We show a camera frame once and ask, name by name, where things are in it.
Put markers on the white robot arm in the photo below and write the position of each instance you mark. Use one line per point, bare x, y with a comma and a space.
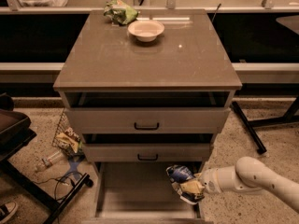
248, 176

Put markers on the clear plastic bottle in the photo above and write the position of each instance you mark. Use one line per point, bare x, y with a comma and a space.
49, 161

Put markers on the green chip bag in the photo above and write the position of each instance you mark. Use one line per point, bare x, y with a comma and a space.
119, 12

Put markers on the snack bag in basket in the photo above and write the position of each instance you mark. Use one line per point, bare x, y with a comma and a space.
68, 139

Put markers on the black table leg base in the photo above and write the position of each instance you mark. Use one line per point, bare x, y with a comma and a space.
289, 117

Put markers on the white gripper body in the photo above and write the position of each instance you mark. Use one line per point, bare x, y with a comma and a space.
211, 180

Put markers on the white bowl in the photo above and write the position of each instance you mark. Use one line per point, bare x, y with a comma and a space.
146, 31

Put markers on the blue chip bag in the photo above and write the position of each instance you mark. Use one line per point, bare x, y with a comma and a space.
179, 174

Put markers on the top drawer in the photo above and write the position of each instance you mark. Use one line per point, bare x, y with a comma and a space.
147, 120

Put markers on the drawer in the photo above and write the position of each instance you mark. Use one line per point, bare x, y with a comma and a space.
147, 120
139, 193
148, 152

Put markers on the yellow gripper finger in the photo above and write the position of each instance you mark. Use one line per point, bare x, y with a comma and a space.
192, 186

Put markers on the bottom drawer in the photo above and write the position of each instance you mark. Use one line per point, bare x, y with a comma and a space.
139, 193

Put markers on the blue tape cross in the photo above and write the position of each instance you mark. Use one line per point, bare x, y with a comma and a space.
73, 174

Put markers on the black tray on cart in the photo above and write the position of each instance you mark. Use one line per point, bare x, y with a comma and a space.
12, 125

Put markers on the grey drawer cabinet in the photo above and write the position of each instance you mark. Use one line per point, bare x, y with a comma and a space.
184, 67

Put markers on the middle drawer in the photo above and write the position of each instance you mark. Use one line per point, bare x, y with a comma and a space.
148, 152

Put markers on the sneaker shoe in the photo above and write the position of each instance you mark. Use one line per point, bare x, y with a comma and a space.
7, 211

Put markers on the wire basket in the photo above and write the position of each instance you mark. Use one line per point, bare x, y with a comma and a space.
63, 125

